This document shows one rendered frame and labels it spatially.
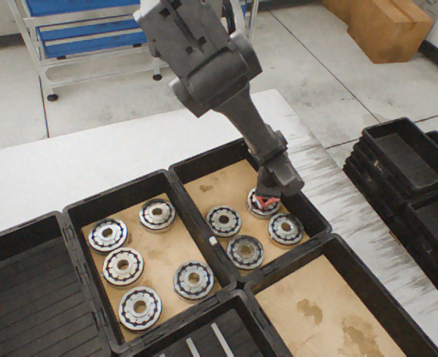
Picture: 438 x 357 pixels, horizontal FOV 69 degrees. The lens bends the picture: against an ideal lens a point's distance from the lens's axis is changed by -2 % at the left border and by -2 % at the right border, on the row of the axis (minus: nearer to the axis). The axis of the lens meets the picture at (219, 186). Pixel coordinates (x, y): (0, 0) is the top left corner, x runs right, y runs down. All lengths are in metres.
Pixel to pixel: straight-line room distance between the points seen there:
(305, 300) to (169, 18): 0.73
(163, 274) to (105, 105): 1.94
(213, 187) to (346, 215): 0.50
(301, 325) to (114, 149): 0.91
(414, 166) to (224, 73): 1.57
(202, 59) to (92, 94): 2.41
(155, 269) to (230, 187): 0.35
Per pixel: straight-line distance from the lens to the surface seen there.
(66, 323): 0.90
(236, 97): 0.45
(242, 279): 0.78
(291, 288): 0.91
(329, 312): 0.92
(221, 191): 1.01
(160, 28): 0.39
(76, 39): 2.59
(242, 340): 0.85
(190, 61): 0.39
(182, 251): 0.91
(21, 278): 0.98
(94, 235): 0.93
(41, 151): 1.41
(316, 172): 1.32
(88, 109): 2.65
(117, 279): 0.87
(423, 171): 1.89
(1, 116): 2.83
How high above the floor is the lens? 1.65
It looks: 53 degrees down
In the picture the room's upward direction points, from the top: 7 degrees clockwise
